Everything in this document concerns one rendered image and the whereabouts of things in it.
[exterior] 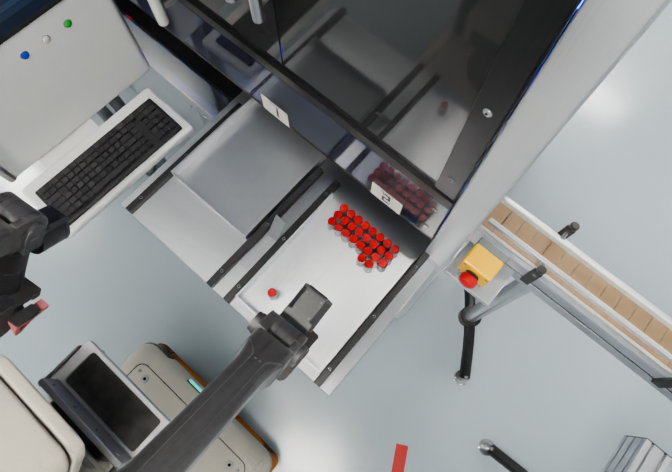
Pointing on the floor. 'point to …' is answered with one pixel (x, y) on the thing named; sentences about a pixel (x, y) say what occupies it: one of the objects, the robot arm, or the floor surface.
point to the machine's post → (555, 96)
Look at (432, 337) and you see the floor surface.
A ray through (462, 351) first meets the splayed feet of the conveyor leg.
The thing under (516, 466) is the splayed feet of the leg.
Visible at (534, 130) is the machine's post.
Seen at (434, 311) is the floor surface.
